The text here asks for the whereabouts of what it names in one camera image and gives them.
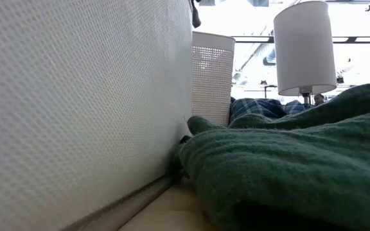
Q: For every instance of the white lamp shade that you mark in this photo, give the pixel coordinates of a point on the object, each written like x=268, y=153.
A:
x=304, y=48

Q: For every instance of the green fleece cloth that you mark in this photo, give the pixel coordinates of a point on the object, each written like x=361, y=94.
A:
x=284, y=167

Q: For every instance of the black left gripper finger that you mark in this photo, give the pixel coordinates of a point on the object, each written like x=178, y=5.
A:
x=196, y=17

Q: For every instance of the person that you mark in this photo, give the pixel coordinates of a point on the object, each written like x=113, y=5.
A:
x=319, y=99

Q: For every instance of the white perforated plastic laundry basket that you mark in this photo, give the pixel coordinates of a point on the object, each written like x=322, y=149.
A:
x=212, y=80

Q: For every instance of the blue plaid cloth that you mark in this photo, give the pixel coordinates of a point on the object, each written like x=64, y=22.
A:
x=259, y=107

